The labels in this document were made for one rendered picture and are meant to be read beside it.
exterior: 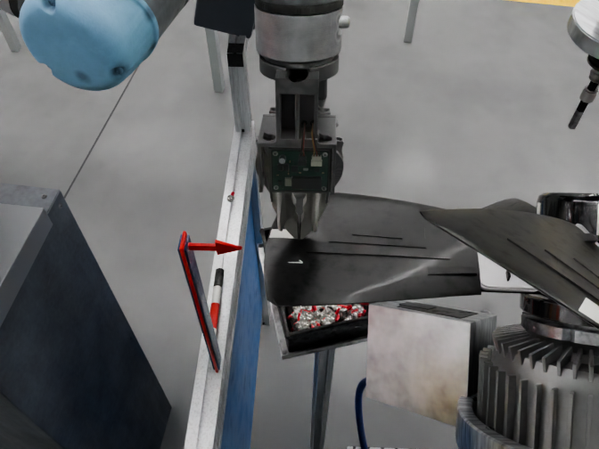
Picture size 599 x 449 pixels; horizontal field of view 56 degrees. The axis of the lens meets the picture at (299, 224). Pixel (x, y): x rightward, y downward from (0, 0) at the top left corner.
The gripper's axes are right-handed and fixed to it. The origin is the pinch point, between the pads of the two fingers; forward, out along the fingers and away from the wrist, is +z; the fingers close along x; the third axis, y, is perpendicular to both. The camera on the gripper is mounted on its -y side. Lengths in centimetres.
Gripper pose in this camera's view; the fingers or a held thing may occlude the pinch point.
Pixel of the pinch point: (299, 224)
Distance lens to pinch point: 63.8
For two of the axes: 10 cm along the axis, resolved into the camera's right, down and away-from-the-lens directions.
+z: 0.0, 8.2, 5.8
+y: -0.4, 5.8, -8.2
